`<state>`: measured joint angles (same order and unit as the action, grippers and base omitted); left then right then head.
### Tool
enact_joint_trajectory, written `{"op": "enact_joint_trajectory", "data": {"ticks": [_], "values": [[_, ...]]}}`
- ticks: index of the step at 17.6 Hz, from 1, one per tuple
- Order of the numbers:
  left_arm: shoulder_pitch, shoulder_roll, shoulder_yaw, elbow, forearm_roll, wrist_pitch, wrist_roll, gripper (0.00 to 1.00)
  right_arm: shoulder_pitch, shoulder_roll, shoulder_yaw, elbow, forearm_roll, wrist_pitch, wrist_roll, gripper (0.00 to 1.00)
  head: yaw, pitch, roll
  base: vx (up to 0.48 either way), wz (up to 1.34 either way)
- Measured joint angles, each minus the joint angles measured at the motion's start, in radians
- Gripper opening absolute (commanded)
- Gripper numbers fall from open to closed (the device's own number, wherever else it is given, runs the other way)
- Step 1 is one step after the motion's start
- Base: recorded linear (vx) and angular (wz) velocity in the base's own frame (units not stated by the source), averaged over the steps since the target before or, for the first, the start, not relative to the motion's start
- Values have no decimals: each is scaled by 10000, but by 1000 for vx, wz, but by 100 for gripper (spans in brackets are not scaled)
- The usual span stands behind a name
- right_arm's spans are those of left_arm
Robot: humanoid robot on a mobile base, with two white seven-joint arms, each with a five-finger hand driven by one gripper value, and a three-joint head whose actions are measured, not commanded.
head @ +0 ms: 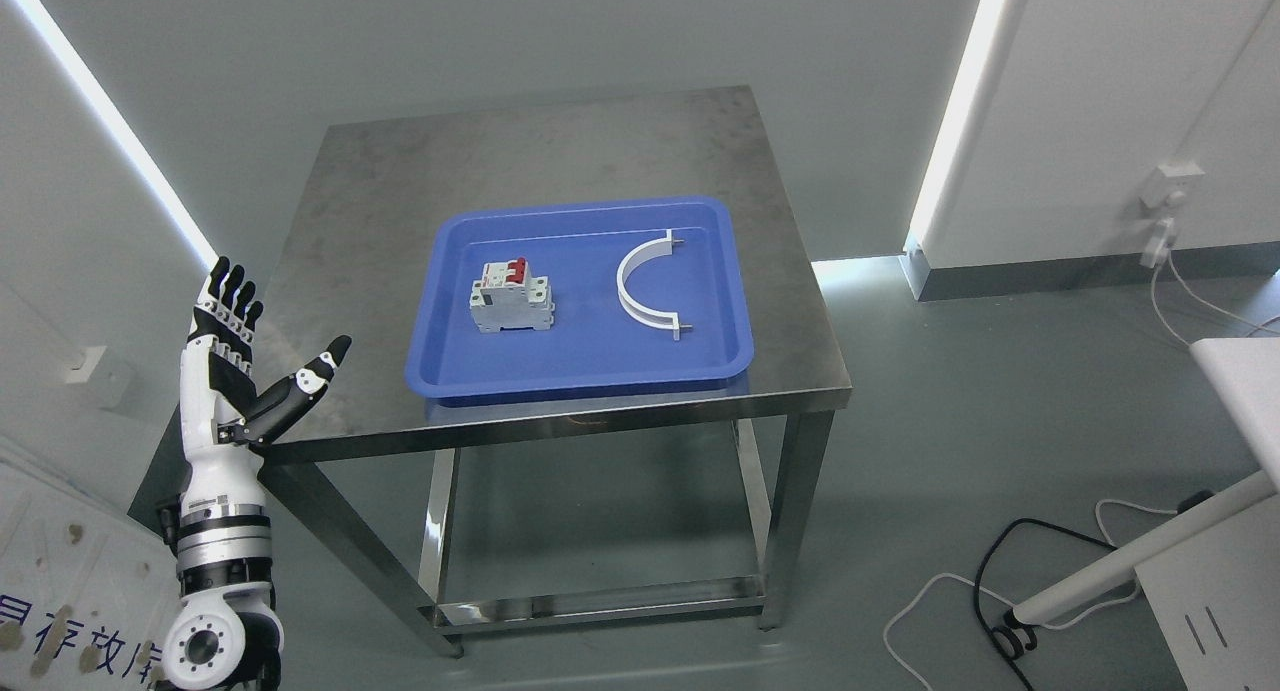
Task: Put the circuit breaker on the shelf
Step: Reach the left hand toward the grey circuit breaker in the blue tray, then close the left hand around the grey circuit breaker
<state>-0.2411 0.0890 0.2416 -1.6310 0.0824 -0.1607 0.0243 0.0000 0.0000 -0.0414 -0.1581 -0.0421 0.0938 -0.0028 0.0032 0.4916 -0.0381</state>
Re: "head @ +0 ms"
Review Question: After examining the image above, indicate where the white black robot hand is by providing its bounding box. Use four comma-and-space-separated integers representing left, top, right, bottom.
179, 255, 352, 517

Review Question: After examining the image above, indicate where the grey red circuit breaker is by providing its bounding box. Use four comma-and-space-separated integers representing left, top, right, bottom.
468, 257, 556, 334

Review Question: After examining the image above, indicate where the white printed board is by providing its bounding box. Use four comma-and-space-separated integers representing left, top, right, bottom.
1, 441, 178, 690

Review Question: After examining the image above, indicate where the stainless steel table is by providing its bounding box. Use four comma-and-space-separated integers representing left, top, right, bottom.
259, 86, 852, 658

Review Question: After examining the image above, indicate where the blue plastic tray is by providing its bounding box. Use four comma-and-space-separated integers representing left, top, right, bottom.
404, 196, 755, 407

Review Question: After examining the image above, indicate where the white table with leg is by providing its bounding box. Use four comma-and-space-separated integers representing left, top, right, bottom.
1000, 337, 1279, 690

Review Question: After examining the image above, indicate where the white curved bracket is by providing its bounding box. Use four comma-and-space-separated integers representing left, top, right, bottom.
614, 229, 692, 343

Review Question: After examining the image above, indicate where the black cable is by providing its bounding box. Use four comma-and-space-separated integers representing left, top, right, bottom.
972, 489, 1215, 691

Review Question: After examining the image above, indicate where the white wall socket plug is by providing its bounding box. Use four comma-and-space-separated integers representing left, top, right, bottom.
1139, 163, 1204, 270

